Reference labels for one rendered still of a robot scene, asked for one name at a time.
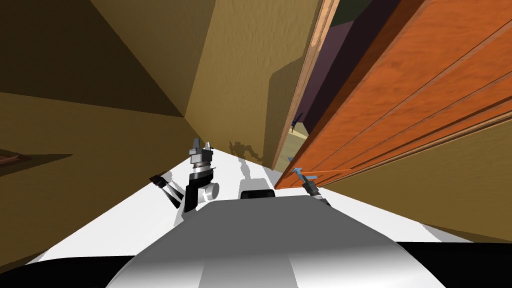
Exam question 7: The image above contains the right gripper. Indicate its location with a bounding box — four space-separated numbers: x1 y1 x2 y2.
291 167 319 193

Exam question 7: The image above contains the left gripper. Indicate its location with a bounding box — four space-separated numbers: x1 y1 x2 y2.
189 137 214 165

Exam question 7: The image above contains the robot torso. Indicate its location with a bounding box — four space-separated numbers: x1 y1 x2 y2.
105 189 447 288

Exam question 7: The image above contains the orange wooden door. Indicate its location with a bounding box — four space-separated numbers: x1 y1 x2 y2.
274 0 512 191

